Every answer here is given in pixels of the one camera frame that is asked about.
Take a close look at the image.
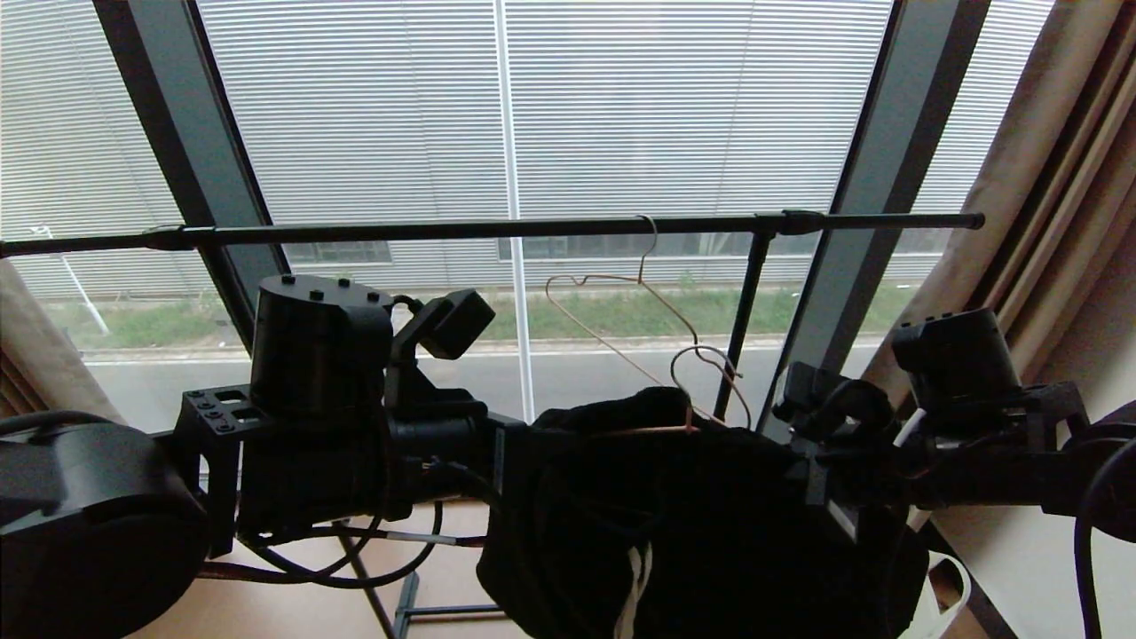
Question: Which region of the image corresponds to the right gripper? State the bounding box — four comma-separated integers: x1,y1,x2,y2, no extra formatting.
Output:
790,426,933,542

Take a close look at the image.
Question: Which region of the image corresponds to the black cable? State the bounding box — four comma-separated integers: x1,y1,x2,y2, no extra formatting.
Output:
1072,433,1136,639
197,500,491,592

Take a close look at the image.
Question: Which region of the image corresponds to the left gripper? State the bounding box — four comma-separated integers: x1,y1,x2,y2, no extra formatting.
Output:
390,413,533,516

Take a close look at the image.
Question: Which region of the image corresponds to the black garment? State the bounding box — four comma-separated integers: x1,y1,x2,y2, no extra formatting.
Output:
477,387,929,639

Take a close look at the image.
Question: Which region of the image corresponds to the white laundry basket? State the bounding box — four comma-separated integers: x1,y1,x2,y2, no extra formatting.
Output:
896,550,974,639

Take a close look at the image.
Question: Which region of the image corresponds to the pink clothes hanger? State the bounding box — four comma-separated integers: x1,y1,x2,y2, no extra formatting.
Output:
545,216,753,432
589,345,743,438

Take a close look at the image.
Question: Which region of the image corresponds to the window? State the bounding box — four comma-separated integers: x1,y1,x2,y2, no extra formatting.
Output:
0,0,1057,498

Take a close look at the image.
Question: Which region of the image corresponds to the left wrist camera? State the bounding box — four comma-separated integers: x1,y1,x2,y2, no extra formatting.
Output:
385,288,496,418

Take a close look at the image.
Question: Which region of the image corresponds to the black clothes rack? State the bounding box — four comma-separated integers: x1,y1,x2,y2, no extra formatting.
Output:
0,210,986,639

